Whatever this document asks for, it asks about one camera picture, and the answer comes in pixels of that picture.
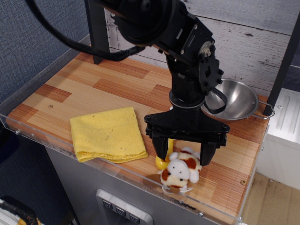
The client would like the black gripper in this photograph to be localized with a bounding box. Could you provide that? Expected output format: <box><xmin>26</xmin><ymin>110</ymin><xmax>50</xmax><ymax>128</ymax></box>
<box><xmin>144</xmin><ymin>106</ymin><xmax>230</xmax><ymax>166</ymax></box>

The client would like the white brown plush animal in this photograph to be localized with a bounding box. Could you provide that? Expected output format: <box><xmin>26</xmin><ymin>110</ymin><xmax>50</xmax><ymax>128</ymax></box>
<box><xmin>158</xmin><ymin>147</ymin><xmax>202</xmax><ymax>194</ymax></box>

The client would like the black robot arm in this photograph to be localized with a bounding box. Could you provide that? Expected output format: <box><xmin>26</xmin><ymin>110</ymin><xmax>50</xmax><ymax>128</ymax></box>
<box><xmin>99</xmin><ymin>0</ymin><xmax>230</xmax><ymax>166</ymax></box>

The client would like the yellow folded cloth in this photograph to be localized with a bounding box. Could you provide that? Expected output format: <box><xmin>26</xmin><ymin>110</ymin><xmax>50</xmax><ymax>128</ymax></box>
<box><xmin>70</xmin><ymin>107</ymin><xmax>148</xmax><ymax>163</ymax></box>

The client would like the white cabinet at right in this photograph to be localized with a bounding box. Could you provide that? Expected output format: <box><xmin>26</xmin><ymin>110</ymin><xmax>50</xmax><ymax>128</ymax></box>
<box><xmin>256</xmin><ymin>88</ymin><xmax>300</xmax><ymax>189</ymax></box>

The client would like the silver dispenser panel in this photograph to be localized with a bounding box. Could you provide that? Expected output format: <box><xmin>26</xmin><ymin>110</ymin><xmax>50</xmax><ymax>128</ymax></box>
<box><xmin>96</xmin><ymin>188</ymin><xmax>154</xmax><ymax>225</ymax></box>

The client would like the yellow black object bottom left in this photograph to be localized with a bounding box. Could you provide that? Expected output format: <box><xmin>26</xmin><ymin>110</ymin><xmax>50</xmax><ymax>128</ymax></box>
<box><xmin>0</xmin><ymin>200</ymin><xmax>42</xmax><ymax>225</ymax></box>

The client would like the toy knife yellow handle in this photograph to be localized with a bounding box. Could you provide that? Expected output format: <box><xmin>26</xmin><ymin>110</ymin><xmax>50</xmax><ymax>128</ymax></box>
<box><xmin>155</xmin><ymin>139</ymin><xmax>174</xmax><ymax>170</ymax></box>

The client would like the steel bowl with handles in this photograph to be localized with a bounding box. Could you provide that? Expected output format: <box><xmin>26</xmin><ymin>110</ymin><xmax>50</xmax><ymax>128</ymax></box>
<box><xmin>202</xmin><ymin>78</ymin><xmax>275</xmax><ymax>123</ymax></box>

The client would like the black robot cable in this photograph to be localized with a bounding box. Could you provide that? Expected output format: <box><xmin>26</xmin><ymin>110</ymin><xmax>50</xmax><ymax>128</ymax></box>
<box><xmin>25</xmin><ymin>0</ymin><xmax>146</xmax><ymax>62</ymax></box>

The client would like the black right frame post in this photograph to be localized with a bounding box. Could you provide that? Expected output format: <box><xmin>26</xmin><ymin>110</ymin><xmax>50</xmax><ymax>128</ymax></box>
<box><xmin>263</xmin><ymin>14</ymin><xmax>300</xmax><ymax>116</ymax></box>

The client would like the black frame post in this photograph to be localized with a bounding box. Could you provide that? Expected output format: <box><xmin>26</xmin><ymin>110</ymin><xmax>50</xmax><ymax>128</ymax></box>
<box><xmin>263</xmin><ymin>14</ymin><xmax>300</xmax><ymax>116</ymax></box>
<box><xmin>84</xmin><ymin>0</ymin><xmax>110</xmax><ymax>53</ymax></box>

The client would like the black left frame post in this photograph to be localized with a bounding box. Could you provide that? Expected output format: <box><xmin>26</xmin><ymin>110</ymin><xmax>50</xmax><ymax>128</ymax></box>
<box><xmin>84</xmin><ymin>0</ymin><xmax>110</xmax><ymax>53</ymax></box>

